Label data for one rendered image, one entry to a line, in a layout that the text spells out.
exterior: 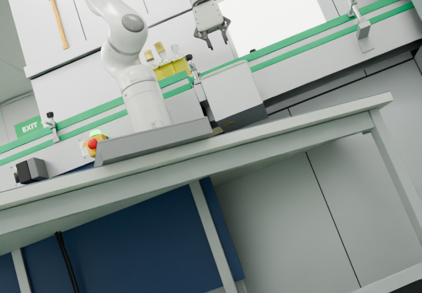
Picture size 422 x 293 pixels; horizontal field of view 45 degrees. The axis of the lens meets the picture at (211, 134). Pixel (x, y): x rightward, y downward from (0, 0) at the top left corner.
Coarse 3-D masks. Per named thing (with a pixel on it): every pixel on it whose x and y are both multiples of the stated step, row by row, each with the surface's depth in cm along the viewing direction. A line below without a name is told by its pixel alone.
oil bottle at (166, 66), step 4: (164, 60) 212; (168, 60) 211; (160, 64) 212; (164, 64) 211; (168, 64) 211; (172, 64) 211; (160, 68) 211; (164, 68) 211; (168, 68) 210; (172, 68) 210; (164, 72) 210; (168, 72) 210; (172, 72) 210; (164, 76) 210; (168, 76) 210
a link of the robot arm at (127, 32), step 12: (84, 0) 166; (96, 0) 162; (108, 0) 162; (120, 0) 164; (96, 12) 162; (108, 12) 158; (120, 12) 158; (132, 12) 159; (108, 24) 157; (120, 24) 155; (132, 24) 155; (144, 24) 158; (108, 36) 160; (120, 36) 155; (132, 36) 155; (144, 36) 158; (120, 48) 159; (132, 48) 158
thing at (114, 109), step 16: (160, 80) 198; (176, 80) 197; (96, 112) 201; (112, 112) 200; (48, 128) 204; (64, 128) 203; (80, 128) 201; (16, 144) 205; (32, 144) 204; (48, 144) 203; (0, 160) 205
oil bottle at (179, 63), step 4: (176, 56) 211; (180, 56) 211; (184, 56) 211; (172, 60) 211; (176, 60) 211; (180, 60) 210; (184, 60) 210; (176, 64) 210; (180, 64) 210; (184, 64) 210; (176, 68) 210; (180, 68) 210; (184, 68) 209; (188, 68) 210; (176, 72) 210; (188, 72) 209; (192, 76) 212
